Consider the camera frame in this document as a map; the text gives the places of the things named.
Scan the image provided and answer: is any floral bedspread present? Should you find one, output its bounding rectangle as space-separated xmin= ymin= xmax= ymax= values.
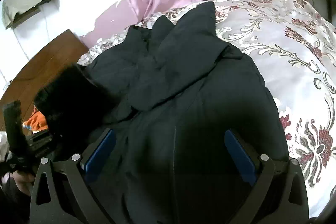
xmin=77 ymin=0 xmax=336 ymax=219

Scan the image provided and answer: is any brown wooden headboard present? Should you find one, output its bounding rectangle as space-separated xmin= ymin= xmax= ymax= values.
xmin=0 ymin=29 xmax=90 ymax=132

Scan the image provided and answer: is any person's left hand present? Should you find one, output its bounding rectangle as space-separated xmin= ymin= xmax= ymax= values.
xmin=14 ymin=171 xmax=35 ymax=195

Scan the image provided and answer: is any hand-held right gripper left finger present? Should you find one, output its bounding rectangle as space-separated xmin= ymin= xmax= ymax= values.
xmin=29 ymin=128 xmax=117 ymax=224

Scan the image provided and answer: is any black padded jacket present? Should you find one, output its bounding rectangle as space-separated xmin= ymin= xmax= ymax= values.
xmin=34 ymin=1 xmax=289 ymax=224

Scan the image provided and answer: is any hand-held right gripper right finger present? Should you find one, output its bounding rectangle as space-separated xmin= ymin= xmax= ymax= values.
xmin=224 ymin=130 xmax=311 ymax=224

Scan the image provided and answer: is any orange cloth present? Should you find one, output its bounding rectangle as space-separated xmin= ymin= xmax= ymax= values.
xmin=22 ymin=106 xmax=49 ymax=132

